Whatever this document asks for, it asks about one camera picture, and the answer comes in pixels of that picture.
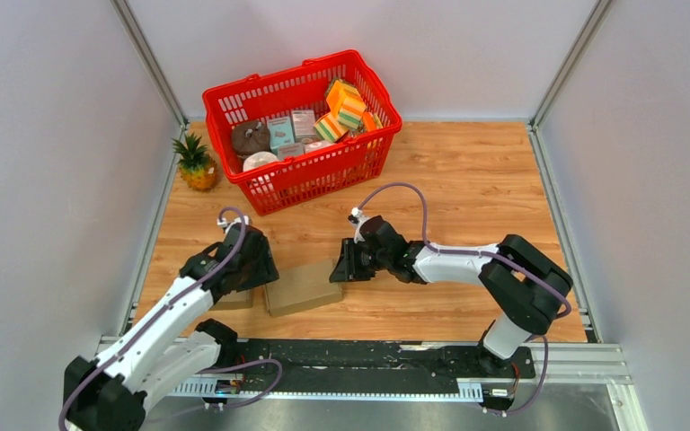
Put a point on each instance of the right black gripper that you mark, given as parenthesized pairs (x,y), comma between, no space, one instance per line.
(348,268)

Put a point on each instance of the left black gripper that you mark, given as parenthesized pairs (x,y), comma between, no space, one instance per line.
(268,270)

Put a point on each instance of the brown cardboard box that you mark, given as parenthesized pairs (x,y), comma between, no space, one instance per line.
(234,301)

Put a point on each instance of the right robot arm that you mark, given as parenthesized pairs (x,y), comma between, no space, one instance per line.
(530,289)

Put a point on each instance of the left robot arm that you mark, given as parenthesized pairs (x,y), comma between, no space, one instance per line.
(117,389)

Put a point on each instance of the teal small box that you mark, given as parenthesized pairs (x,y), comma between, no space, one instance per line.
(281,132)

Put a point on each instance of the grey small box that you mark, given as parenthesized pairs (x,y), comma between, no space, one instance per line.
(303,124)

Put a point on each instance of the red plastic shopping basket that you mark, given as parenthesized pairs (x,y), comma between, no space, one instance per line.
(285,183)

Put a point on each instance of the white round tin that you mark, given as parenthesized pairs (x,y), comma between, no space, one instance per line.
(258,160)

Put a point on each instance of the small pineapple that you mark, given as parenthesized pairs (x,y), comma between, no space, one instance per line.
(196,166)

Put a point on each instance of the brown round item in basket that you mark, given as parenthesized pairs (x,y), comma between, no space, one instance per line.
(250,137)

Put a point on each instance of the striped sponge lower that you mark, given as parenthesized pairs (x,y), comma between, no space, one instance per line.
(328,128)

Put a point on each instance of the orange sponge right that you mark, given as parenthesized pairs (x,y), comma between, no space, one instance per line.
(370,122)

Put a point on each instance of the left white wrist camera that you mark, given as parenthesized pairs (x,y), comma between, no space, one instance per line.
(225,224)

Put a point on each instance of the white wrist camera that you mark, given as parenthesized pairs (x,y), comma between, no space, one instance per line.
(357,218)
(225,224)

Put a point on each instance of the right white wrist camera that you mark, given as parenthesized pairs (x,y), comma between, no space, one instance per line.
(357,218)

